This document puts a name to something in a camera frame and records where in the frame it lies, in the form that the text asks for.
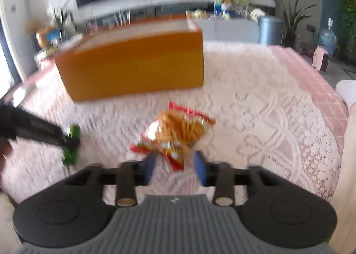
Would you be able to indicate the long-leaf potted plant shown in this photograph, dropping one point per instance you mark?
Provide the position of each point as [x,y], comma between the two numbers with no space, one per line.
[293,20]

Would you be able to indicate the red stick snack packet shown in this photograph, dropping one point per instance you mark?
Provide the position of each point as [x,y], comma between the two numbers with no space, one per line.
[172,131]

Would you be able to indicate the white router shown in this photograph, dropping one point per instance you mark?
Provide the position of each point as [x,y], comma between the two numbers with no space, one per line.
[122,18]

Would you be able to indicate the climbing green plant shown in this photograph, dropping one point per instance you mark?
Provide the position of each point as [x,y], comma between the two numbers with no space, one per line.
[345,15]

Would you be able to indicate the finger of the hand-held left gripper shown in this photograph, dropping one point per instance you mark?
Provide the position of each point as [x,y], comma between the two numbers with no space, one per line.
[33,127]

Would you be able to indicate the pink lace tablecloth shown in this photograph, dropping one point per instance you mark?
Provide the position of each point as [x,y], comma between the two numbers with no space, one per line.
[264,109]

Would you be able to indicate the orange cardboard box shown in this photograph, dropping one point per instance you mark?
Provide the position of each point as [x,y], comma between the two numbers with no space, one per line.
[133,68]

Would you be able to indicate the colourful snack basket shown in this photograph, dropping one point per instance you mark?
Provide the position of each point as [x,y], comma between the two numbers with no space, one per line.
[230,4]

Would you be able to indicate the pink heater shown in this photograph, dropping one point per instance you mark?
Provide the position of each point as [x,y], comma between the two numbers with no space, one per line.
[322,58]

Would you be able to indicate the person's white sock foot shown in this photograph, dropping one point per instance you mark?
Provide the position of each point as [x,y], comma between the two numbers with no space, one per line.
[346,91]

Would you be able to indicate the grey trash can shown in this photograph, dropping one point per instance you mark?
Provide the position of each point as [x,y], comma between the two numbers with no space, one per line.
[270,30]

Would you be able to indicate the green sausage packet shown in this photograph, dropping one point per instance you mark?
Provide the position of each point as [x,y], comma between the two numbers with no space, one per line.
[71,156]

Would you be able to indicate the blue water bottle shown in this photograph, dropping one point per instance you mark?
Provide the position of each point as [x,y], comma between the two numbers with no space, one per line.
[327,40]

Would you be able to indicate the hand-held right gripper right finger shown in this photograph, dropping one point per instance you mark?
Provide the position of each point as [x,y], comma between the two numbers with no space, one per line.
[200,169]

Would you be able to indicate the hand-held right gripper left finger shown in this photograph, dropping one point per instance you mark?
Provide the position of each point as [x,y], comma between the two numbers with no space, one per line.
[150,168]

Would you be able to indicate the small potted plant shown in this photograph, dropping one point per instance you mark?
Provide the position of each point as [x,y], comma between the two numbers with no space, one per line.
[61,18]

